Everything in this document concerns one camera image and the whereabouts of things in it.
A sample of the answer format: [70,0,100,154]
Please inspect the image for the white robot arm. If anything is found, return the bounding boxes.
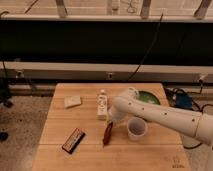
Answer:
[109,87,213,146]

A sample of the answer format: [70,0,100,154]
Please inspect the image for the white tube bottle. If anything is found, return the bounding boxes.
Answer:
[97,89,108,120]

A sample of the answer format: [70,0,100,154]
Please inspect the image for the green plate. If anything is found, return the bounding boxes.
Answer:
[139,91,160,105]

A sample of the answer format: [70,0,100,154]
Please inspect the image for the white plastic cup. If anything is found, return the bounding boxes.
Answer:
[127,117,148,141]

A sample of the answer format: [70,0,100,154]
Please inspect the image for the dark snack bar packet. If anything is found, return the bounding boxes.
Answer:
[62,128,85,154]

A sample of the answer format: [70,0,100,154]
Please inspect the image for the blue power box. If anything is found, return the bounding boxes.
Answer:
[175,94,192,109]

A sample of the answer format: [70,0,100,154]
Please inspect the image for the black conveyor rail frame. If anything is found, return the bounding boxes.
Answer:
[0,18,213,84]

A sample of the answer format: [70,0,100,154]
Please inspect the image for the black hanging cable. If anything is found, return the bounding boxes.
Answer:
[126,13,165,83]

